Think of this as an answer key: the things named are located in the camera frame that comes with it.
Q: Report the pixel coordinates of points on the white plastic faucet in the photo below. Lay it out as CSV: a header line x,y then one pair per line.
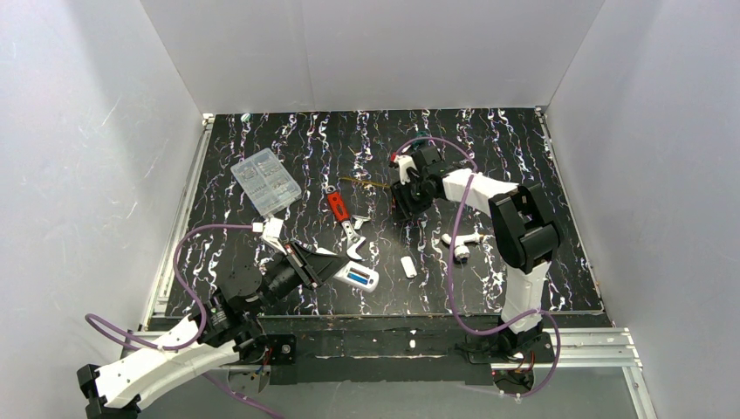
x,y
459,245

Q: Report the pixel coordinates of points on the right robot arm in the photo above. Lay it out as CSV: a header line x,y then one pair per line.
x,y
526,232

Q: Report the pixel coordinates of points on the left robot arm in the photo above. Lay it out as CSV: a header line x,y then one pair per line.
x,y
224,329

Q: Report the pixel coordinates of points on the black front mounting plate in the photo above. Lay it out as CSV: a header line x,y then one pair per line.
x,y
386,349

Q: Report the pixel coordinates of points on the red adjustable wrench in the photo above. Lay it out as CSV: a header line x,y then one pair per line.
x,y
354,240

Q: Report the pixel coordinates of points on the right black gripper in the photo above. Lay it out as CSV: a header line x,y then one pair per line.
x,y
406,201

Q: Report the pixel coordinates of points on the blue AAA battery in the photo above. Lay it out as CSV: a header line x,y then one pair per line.
x,y
359,278

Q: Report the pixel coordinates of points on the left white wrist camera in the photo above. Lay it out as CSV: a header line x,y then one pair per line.
x,y
270,232

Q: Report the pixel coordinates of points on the yellow tape measure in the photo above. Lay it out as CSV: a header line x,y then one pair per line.
x,y
365,182

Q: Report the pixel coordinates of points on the white battery cover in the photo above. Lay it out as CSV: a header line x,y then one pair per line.
x,y
408,266

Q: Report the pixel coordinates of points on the clear plastic screw box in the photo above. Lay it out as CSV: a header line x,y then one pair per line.
x,y
267,183

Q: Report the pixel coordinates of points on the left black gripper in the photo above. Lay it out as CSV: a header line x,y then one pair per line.
x,y
306,264

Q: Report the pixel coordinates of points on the white remote control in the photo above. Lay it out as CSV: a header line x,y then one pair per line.
x,y
341,275

